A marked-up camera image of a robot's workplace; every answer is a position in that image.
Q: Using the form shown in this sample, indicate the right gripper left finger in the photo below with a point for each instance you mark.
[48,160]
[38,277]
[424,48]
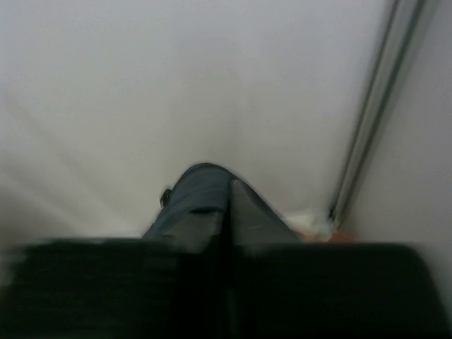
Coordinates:
[194,209]

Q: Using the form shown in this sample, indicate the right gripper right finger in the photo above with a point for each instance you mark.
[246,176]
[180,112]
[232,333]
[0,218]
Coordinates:
[256,228]

